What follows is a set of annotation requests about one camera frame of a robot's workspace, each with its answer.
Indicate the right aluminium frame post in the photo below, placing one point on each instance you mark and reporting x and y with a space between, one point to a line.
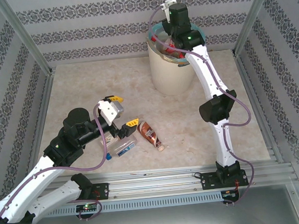
255 16

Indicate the cream ribbed plastic bin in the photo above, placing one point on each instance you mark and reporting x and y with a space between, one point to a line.
171 78

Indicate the right aluminium side rail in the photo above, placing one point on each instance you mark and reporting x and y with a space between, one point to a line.
241 70

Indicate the aluminium mounting rail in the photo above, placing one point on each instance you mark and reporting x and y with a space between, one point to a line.
158 182

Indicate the right controller board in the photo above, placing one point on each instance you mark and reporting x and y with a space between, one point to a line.
230 194

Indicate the aluminium side rail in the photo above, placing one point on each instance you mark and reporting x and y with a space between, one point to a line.
45 110
241 70

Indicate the grey metal front panel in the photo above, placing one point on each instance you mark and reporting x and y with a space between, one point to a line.
161 221

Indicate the left aluminium side rail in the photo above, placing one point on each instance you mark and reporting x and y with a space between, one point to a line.
45 110

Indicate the left aluminium frame post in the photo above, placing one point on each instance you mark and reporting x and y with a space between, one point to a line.
22 36

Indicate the aluminium frame post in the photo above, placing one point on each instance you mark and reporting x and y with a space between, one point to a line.
255 16
22 36

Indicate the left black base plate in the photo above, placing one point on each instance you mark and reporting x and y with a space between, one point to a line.
102 190

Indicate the left controller board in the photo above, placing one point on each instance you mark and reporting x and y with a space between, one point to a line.
86 208

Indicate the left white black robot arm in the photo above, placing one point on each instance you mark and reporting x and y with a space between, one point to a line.
62 195

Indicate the clear square bottle blue cap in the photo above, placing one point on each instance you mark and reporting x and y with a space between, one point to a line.
123 145

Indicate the controller board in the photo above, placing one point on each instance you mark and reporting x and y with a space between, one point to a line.
86 208
230 194

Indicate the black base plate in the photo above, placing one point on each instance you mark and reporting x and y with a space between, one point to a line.
102 190
210 181

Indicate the brown coffee drink bottle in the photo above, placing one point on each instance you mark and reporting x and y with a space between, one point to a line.
147 133

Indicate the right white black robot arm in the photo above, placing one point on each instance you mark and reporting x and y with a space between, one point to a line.
220 147

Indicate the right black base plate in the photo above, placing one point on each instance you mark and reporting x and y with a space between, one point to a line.
210 181

